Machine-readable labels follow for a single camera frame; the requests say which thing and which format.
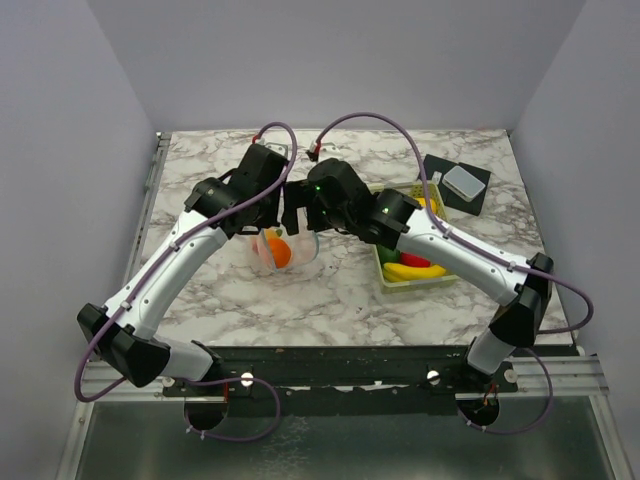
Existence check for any orange toy orange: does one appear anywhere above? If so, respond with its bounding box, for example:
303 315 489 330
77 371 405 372
267 237 292 269

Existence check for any clear zip top bag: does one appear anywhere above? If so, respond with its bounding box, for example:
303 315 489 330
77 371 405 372
249 227 319 272

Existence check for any green perforated plastic basket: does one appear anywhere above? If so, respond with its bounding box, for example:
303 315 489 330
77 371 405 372
367 181 458 294

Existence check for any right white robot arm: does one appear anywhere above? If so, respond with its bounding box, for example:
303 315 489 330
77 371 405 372
281 158 553 391

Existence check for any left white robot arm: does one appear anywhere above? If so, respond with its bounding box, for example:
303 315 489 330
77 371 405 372
77 144 289 395

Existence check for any green toy avocado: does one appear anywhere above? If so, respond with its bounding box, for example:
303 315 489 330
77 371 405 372
376 245 401 265

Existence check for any yellow toy lemon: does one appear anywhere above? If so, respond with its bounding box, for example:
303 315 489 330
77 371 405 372
416 197 438 215

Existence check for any yellow toy banana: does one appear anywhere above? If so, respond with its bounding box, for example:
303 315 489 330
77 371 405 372
382 262 447 283

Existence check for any red toy apple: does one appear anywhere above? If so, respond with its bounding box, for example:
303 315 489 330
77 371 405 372
399 252 431 268

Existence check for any black square mat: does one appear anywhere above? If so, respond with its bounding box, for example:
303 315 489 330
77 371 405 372
423 155 491 216

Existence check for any white grey small box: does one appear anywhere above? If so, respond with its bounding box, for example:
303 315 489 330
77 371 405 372
442 165 486 202

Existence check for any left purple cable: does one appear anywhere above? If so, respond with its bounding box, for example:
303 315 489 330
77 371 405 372
73 121 299 403

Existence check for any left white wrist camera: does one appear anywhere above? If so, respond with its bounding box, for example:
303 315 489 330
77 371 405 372
265 142 289 156

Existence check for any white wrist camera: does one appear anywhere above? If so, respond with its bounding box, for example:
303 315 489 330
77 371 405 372
307 142 341 157
265 142 289 156

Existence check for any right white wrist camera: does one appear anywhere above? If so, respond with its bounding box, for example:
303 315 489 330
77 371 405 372
307 142 341 157

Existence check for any black metal base rail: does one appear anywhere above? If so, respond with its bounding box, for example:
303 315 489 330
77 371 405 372
102 343 581 416

